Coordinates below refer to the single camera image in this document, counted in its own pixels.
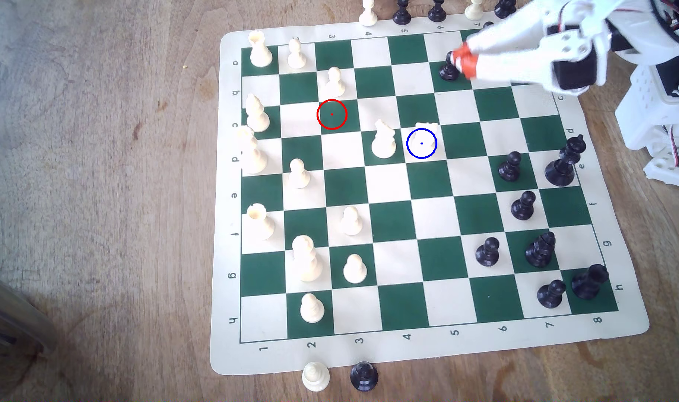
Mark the black chess piece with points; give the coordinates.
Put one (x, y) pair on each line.
(504, 8)

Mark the green white chess mat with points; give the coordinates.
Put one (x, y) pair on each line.
(392, 223)

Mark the white chess piece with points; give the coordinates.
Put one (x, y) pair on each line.
(474, 11)
(368, 15)

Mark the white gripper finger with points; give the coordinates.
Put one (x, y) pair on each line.
(507, 33)
(507, 67)

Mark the white chess pawn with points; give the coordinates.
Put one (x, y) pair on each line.
(354, 271)
(311, 310)
(334, 82)
(426, 137)
(316, 377)
(298, 176)
(350, 223)

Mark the black chess rook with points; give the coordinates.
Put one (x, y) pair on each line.
(589, 283)

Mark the white perforated base plate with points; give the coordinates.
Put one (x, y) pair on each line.
(669, 170)

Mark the white chess rook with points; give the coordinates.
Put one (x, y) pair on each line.
(260, 53)
(260, 222)

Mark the black chess pawn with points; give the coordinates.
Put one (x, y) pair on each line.
(510, 168)
(402, 14)
(364, 377)
(551, 296)
(487, 254)
(522, 207)
(447, 71)
(437, 12)

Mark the white chess knight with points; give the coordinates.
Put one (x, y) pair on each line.
(383, 144)

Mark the white pawn a2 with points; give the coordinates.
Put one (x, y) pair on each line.
(296, 56)

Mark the white chess bishop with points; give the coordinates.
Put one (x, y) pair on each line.
(256, 117)

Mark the black chess knight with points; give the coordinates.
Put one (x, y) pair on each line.
(539, 252)

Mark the white chess king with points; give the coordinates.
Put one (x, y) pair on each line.
(307, 265)

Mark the black chess king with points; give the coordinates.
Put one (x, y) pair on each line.
(560, 170)

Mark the grey metal object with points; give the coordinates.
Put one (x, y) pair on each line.
(12, 312)

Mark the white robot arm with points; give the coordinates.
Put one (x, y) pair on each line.
(646, 89)

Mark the white chess queen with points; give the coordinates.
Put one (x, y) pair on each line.
(253, 156)

